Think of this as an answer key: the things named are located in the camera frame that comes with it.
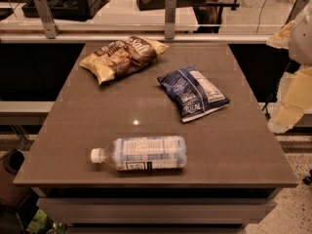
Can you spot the yellow brown chip bag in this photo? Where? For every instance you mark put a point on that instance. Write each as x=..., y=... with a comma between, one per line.
x=122, y=57

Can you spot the middle metal rail bracket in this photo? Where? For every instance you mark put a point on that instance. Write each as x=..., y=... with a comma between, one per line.
x=170, y=19

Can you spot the brown bin at left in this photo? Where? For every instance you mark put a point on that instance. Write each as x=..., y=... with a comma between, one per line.
x=10, y=164

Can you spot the grey table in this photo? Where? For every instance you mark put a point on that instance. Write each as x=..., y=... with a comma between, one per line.
x=235, y=165

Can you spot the clear blue-labelled plastic bottle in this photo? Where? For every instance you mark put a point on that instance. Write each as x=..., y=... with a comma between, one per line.
x=143, y=153

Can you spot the metal rail bracket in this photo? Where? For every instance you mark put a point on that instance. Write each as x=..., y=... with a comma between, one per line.
x=44, y=12
x=170, y=19

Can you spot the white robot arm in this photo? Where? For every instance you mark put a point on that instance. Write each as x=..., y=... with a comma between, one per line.
x=300, y=42

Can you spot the left metal rail bracket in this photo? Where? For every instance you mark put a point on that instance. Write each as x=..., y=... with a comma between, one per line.
x=44, y=12

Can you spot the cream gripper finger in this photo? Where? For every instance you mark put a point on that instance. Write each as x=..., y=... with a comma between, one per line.
x=294, y=99
x=280, y=40

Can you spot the blue chip bag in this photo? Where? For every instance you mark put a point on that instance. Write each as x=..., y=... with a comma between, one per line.
x=194, y=94

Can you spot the black tray on far table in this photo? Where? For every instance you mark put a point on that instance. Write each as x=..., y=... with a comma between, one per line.
x=79, y=10

